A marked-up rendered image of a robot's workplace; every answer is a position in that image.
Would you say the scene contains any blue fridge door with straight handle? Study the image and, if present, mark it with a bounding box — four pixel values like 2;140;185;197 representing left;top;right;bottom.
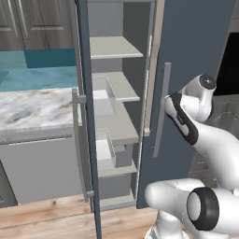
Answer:
135;0;239;210

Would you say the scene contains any grey wood cupboard door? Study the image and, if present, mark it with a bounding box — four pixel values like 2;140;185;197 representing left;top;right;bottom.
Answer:
13;0;77;51
0;0;18;52

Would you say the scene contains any grey base cabinet front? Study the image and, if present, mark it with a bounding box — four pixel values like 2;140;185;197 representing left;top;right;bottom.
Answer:
0;128;86;207

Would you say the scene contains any grey straight fridge door handle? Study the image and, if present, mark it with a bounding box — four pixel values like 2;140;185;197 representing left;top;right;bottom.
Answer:
151;62;173;160

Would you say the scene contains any grey fridge body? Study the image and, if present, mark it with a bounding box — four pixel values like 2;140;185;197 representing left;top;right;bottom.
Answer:
86;0;157;213

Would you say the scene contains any grey cupboard door handle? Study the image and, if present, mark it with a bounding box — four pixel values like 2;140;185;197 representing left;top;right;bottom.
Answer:
15;0;30;39
6;0;20;31

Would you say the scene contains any black wall oven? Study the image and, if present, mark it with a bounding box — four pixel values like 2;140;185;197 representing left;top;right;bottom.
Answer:
214;31;239;97

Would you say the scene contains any blue fridge door with curved handle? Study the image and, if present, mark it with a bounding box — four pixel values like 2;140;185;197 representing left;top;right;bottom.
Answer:
74;0;103;239

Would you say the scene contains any grey fridge drawer box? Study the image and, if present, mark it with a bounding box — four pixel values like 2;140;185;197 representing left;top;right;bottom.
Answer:
113;144;135;168

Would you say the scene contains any dark grey cabinet panel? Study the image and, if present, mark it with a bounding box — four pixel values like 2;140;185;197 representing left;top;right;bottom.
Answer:
0;160;19;209

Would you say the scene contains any white fridge door bin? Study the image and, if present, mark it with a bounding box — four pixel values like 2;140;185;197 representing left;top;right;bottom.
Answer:
95;128;117;171
91;75;118;117

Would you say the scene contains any grey fridge shelf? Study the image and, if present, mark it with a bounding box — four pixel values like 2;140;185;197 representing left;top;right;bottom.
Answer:
97;160;138;179
90;35;145;61
91;71;141;104
93;102;140;147

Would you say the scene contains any grey curved fridge door handle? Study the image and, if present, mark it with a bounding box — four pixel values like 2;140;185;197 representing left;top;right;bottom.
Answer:
71;88;95;204

